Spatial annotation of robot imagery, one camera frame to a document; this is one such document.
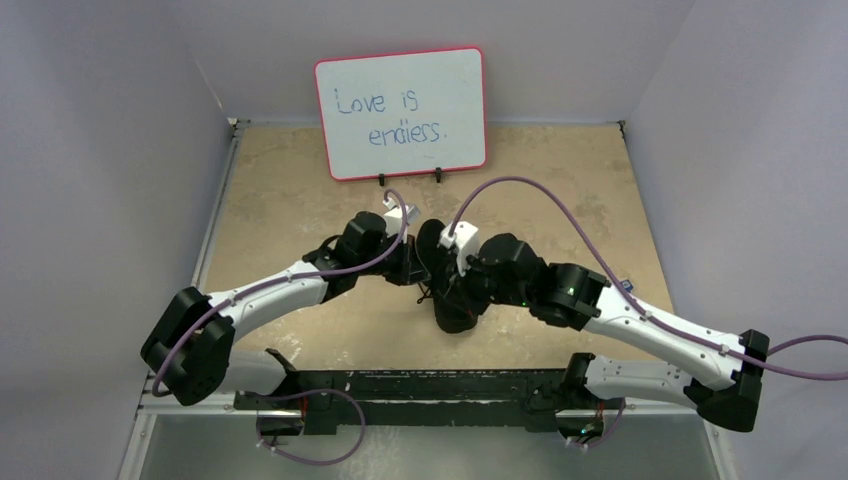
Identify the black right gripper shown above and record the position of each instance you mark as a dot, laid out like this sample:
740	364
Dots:
448	277

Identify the black shoe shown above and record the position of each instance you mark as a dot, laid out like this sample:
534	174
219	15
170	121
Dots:
452	312

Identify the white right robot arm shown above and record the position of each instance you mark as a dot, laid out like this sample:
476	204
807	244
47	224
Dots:
717	374

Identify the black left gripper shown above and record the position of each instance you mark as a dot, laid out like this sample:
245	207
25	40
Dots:
409	270

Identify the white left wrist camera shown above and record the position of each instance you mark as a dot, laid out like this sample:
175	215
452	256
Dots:
395	221

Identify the black shoelace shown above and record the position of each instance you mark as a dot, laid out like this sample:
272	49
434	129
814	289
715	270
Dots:
427	295

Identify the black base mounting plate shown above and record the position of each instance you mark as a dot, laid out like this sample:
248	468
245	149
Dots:
537	400

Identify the red framed whiteboard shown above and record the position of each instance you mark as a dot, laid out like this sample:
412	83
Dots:
400	114

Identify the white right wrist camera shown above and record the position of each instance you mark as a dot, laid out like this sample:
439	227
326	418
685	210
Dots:
461	238

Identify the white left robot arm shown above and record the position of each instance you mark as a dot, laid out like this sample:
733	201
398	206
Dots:
189	348

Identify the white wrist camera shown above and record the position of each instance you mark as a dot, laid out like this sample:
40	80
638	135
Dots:
461	238
395	221

